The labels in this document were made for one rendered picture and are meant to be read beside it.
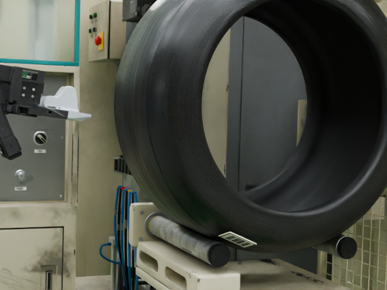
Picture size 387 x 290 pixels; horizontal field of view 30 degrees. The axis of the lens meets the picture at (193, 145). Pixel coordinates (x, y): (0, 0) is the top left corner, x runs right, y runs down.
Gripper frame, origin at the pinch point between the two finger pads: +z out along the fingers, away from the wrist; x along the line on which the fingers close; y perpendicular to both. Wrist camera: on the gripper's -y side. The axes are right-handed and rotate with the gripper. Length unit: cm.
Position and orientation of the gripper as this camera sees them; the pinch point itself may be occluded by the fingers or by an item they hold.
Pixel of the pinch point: (83, 119)
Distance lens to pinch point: 132.1
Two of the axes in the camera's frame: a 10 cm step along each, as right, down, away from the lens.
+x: -3.8, -0.6, 9.2
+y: 1.4, -9.9, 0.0
